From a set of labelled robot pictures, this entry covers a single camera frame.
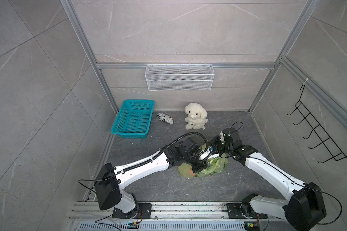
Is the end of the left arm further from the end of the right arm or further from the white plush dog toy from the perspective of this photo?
the white plush dog toy

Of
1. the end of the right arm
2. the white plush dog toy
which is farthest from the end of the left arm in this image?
the white plush dog toy

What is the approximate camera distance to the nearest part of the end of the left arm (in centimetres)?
53
